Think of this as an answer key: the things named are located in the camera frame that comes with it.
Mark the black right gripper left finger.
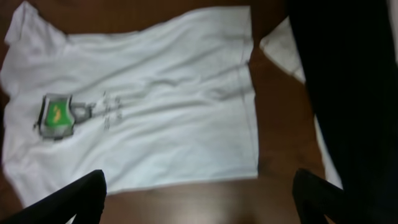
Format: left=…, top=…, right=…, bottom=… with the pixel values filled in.
left=1, top=170, right=107, bottom=224

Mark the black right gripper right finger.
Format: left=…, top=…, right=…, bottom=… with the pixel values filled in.
left=292, top=169, right=372, bottom=224

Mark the white t-shirt with robot print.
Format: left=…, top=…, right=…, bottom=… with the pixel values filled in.
left=1, top=2, right=259, bottom=207

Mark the black garment at right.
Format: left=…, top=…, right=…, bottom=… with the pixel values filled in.
left=287, top=0, right=397, bottom=223

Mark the white garment at right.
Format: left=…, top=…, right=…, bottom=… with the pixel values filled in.
left=261, top=1, right=397, bottom=191

